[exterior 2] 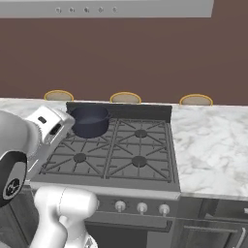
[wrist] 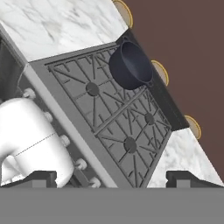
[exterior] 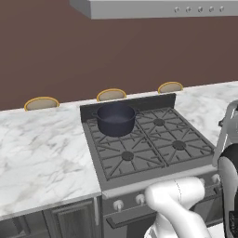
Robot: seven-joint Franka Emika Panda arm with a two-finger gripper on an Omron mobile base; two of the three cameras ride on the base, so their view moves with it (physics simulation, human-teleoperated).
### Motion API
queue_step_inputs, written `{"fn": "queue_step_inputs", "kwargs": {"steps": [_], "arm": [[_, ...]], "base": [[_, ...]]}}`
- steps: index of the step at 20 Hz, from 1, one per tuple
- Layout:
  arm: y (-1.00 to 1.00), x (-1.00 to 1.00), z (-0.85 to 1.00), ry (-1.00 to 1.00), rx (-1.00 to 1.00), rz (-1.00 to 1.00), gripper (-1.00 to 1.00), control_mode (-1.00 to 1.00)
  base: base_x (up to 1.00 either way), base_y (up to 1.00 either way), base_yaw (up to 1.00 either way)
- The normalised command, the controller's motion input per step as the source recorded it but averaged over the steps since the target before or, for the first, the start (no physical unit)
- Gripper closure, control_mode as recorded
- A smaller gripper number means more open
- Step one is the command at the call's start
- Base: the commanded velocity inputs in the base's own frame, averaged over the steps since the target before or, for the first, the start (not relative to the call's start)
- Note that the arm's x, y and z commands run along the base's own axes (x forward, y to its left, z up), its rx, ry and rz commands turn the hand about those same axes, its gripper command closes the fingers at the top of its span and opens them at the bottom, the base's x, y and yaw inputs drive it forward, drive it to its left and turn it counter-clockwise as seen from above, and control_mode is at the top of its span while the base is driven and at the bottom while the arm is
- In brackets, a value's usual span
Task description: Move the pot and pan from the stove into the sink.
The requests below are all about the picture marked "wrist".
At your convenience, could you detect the white rounded bulky shape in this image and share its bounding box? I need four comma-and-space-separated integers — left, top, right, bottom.
0, 97, 75, 188

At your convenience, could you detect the white stove knob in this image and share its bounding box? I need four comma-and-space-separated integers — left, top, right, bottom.
88, 177, 102, 188
43, 111, 54, 123
22, 87, 37, 100
59, 134, 72, 148
74, 157, 88, 172

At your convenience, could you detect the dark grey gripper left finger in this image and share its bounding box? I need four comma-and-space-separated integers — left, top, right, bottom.
0, 170, 58, 188

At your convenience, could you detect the grey stove with black grates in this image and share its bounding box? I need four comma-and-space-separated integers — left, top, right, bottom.
17, 28, 191, 188

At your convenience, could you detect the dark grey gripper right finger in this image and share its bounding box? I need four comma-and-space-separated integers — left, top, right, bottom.
165, 170, 224, 188

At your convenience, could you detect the beige round gold-rimmed disc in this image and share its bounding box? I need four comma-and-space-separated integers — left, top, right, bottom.
112, 0, 134, 29
150, 59, 170, 88
184, 115, 202, 141

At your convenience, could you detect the dark blue pot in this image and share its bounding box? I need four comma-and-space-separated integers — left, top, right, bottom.
108, 37, 155, 91

